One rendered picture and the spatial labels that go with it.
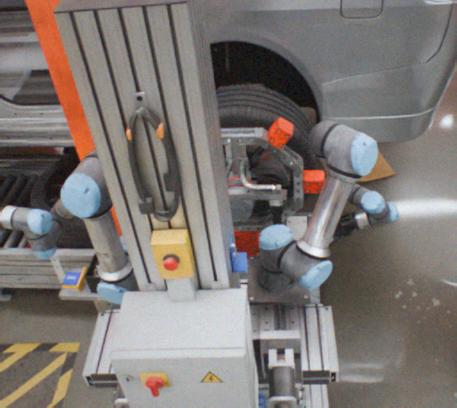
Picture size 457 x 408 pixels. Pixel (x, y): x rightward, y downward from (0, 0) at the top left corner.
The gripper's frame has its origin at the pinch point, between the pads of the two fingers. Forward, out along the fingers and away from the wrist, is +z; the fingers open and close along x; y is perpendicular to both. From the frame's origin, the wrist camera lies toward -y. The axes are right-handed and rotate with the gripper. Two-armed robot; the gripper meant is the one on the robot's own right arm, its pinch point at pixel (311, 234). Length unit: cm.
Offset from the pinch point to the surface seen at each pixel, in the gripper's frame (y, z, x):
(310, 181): 0.0, -3.1, -22.7
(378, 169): -138, -8, -83
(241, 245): -20.0, 41.4, -10.4
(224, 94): 27, 20, -61
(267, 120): 23.5, 3.2, -43.1
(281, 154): 16.0, 1.9, -30.2
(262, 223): -14.5, 26.8, -16.1
